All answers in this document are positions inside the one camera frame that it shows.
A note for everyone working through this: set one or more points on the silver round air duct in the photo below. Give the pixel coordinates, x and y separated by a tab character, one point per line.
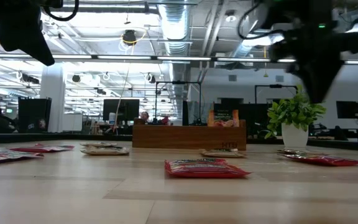
176	28

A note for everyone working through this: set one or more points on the wooden three-compartment tea organizer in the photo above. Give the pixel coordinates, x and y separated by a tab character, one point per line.
182	137

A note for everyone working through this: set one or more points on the black partition panel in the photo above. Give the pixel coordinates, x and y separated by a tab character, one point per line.
253	112

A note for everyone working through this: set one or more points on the black aluminium table frame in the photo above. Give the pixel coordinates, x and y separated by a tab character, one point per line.
57	137

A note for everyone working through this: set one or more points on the orange tea bag sachet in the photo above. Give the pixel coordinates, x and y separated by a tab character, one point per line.
223	119

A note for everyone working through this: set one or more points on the black computer monitor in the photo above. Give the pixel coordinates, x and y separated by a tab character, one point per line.
126	109
348	109

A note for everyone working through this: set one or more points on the black gantry frame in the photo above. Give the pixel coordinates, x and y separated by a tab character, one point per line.
275	86

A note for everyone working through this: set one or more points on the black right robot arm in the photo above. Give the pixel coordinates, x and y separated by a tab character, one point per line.
291	12

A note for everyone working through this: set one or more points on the long ceiling light bar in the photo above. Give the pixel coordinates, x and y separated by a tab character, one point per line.
123	57

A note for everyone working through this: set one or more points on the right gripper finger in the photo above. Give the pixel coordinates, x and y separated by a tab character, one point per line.
311	82
326	81

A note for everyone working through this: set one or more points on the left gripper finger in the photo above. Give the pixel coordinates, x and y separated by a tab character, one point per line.
37	48

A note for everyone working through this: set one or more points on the green plant in white pot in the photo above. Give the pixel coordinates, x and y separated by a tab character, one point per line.
294	137

